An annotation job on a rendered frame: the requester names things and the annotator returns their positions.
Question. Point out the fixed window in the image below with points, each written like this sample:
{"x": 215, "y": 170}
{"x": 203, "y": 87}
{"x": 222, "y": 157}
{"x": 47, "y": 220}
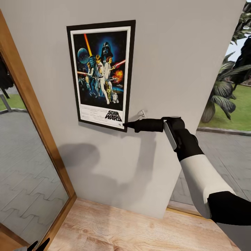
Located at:
{"x": 224, "y": 130}

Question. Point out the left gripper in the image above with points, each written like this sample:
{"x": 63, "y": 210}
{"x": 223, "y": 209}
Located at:
{"x": 41, "y": 248}

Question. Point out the door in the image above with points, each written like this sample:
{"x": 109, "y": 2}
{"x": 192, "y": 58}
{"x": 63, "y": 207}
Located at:
{"x": 36, "y": 193}

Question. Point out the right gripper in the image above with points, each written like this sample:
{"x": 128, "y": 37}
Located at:
{"x": 141, "y": 125}

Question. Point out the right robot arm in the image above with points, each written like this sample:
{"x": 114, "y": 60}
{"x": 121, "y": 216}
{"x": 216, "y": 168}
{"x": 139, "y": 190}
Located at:
{"x": 212, "y": 197}

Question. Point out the poster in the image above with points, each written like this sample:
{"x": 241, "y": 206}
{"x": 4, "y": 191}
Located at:
{"x": 101, "y": 59}

